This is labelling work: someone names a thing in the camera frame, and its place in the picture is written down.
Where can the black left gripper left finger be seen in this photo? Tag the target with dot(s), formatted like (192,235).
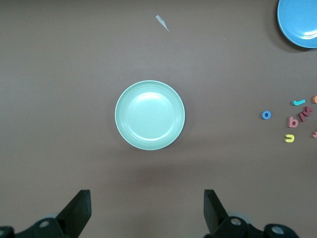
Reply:
(79,210)

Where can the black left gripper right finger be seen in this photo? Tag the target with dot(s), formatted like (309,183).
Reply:
(213,213)

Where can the blue foam letter o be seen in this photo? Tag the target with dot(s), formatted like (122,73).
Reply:
(263,115)

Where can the pink foam letter b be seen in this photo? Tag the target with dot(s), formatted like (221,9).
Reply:
(291,124)

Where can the teal foam letter j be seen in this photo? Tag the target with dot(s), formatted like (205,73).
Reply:
(298,102)

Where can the yellow foam letter u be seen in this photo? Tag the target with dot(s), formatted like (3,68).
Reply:
(289,140)

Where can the green plate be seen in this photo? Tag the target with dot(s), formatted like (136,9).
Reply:
(149,115)

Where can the pink foam letter f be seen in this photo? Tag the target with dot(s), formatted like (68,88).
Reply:
(315,134)

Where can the dark red foam letter m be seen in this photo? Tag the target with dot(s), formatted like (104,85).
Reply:
(307,111)

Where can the orange foam letter e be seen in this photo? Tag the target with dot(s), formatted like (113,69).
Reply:
(315,99)

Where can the white paper scrap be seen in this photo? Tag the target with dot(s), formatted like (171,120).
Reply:
(162,22)

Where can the blue plate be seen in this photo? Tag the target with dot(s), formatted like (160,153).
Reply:
(299,19)

